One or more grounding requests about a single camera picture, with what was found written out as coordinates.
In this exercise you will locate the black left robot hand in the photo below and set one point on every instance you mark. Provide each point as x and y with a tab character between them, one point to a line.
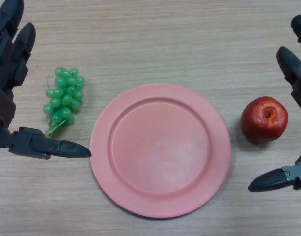
5	73

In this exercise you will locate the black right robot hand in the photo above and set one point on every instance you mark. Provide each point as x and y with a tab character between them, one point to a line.
292	66

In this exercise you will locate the red apple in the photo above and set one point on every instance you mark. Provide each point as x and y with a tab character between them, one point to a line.
255	120

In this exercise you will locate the pink round plate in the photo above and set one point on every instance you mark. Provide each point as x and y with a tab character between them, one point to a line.
160	152

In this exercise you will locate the green grape bunch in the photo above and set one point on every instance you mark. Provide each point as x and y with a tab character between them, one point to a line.
64	98

